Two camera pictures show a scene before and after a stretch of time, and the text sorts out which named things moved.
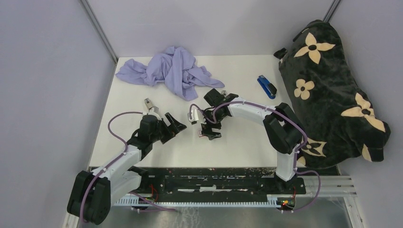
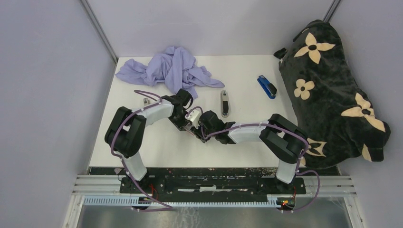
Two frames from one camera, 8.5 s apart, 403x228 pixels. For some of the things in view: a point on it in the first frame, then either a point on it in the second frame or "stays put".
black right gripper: x=206 y=127 to x=197 y=133
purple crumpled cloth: x=176 y=65 stays put
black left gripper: x=175 y=128 to x=179 y=125
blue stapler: x=268 y=87 stays put
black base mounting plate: x=180 y=182 stays put
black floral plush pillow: x=340 y=122 stays put
